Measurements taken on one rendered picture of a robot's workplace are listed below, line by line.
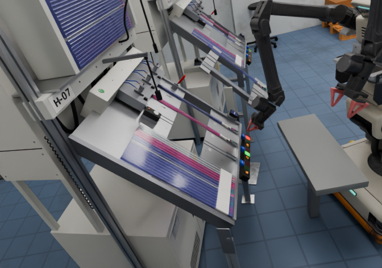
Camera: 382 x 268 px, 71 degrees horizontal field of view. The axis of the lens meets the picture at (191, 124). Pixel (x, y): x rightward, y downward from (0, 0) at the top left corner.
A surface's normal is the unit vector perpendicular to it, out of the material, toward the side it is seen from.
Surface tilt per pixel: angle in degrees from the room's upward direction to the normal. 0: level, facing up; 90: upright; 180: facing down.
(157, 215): 0
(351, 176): 0
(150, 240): 90
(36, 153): 90
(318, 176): 0
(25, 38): 90
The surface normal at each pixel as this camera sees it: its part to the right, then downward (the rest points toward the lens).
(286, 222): -0.22, -0.81
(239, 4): 0.04, 0.55
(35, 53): -0.18, 0.59
